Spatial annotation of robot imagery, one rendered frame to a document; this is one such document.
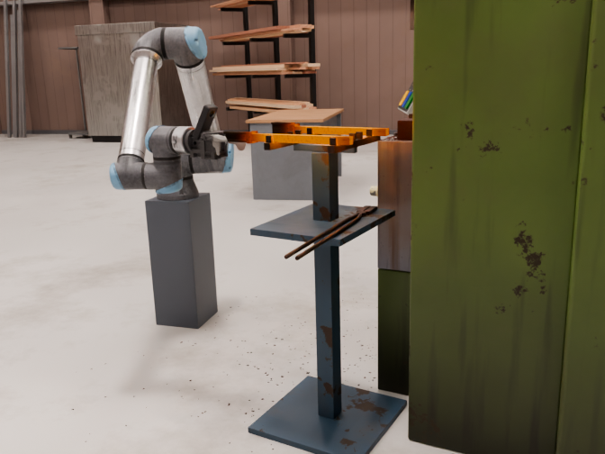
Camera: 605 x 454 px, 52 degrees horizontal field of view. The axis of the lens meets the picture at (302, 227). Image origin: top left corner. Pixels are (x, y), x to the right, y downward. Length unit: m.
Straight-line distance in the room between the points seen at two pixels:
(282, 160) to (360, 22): 5.80
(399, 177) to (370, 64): 8.98
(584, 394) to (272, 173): 4.26
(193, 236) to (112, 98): 8.62
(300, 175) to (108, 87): 6.32
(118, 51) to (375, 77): 4.35
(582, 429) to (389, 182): 0.93
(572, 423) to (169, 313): 1.85
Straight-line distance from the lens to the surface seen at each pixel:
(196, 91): 2.53
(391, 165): 2.10
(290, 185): 5.63
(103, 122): 11.50
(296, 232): 1.79
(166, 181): 2.09
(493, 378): 1.93
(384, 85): 10.99
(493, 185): 1.75
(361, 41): 11.07
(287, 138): 1.81
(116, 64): 11.26
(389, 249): 2.16
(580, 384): 1.78
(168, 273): 2.92
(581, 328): 1.72
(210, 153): 1.96
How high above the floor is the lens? 1.15
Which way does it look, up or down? 14 degrees down
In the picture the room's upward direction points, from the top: 2 degrees counter-clockwise
